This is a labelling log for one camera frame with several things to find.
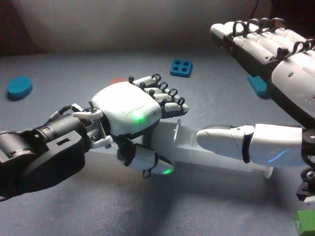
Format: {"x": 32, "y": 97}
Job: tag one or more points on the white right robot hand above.
{"x": 290, "y": 78}

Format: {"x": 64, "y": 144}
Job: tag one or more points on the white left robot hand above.
{"x": 125, "y": 103}

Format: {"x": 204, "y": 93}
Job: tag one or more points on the red heart block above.
{"x": 118, "y": 80}

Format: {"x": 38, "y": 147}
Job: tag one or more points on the blue plain block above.
{"x": 257, "y": 87}

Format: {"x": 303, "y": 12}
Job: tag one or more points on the dark furniture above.
{"x": 300, "y": 14}

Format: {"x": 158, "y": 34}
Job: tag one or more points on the blue square four-hole block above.
{"x": 181, "y": 70}

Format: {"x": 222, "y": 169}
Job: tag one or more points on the blue round block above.
{"x": 19, "y": 87}

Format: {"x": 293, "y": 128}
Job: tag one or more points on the grey table cloth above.
{"x": 172, "y": 209}

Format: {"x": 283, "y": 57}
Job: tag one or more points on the green block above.
{"x": 306, "y": 223}

